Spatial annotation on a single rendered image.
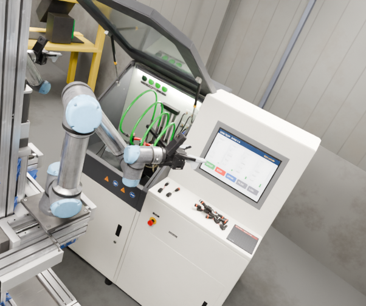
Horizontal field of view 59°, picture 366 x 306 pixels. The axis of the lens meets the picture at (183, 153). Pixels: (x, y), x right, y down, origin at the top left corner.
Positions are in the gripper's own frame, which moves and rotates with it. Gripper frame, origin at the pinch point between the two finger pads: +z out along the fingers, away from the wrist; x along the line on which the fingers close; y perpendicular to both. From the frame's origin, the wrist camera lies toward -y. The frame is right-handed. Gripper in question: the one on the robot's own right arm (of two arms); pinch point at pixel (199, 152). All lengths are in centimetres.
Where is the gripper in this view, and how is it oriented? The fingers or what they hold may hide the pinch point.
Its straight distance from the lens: 150.5
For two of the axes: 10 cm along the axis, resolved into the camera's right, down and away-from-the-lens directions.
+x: 4.3, 4.6, -7.7
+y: -2.6, 8.9, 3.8
